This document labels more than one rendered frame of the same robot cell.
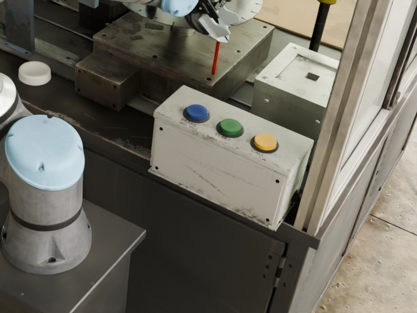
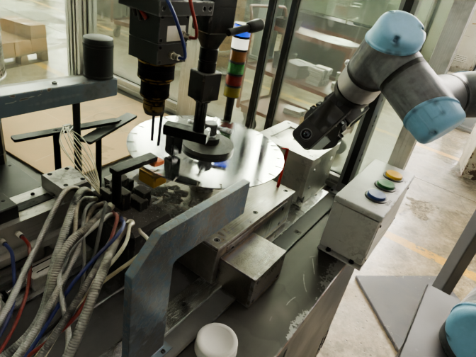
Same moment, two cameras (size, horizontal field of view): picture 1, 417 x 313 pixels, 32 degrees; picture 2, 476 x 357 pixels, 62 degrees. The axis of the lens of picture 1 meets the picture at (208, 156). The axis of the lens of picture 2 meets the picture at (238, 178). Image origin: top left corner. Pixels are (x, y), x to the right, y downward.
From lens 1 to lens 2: 1.58 m
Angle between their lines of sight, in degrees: 66
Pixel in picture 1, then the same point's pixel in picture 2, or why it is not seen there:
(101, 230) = (445, 312)
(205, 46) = not seen: hidden behind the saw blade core
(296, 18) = (123, 142)
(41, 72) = (224, 333)
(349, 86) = not seen: hidden behind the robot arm
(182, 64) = (265, 199)
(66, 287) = not seen: outside the picture
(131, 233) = (437, 292)
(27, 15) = (165, 306)
